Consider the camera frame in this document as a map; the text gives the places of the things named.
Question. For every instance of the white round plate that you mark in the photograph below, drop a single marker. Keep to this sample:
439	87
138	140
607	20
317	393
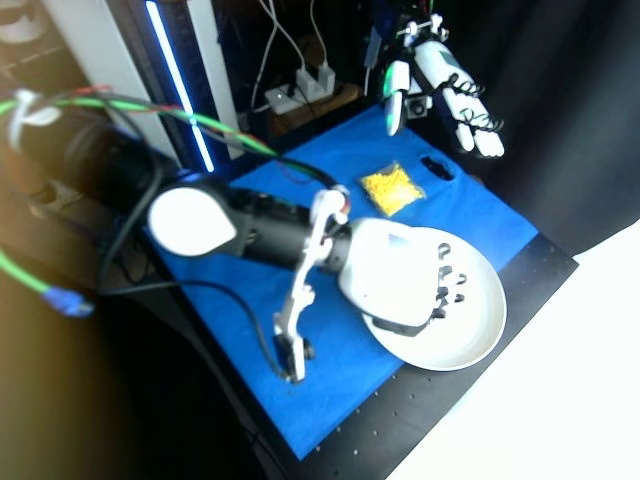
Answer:
475	330

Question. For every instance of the blue cloth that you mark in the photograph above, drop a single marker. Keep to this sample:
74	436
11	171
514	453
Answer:
350	400

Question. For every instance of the black curtain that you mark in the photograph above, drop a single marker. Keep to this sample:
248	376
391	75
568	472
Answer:
575	125

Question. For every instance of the white column with blue light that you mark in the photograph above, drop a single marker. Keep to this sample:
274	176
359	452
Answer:
115	60

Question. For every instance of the yellow sponge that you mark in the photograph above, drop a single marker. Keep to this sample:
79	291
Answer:
392	190

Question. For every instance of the white plug adapter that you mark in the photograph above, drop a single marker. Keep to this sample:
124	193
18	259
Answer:
317	82

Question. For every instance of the brown cardboard box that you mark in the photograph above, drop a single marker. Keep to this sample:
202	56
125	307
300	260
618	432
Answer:
335	102

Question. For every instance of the small wrist camera box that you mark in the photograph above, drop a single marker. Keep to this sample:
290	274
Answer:
419	107

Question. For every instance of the white power strip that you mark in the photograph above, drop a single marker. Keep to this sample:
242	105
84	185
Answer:
282	100

